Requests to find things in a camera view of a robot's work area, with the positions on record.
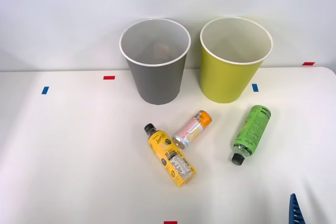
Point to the grey plastic waste bin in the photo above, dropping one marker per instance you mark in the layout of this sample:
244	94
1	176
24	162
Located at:
157	82

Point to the yellow plastic bottle black cap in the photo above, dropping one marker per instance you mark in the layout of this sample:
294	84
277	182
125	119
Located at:
170	155

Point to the yellow-green plastic waste bin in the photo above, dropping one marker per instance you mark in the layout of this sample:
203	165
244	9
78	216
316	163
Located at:
223	79

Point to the green plastic bottle black cap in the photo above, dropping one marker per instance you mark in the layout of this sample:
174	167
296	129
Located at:
252	129

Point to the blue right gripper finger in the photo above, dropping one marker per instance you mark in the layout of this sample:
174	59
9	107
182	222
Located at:
294	212

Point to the orange and white drink can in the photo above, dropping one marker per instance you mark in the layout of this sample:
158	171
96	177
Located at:
193	129

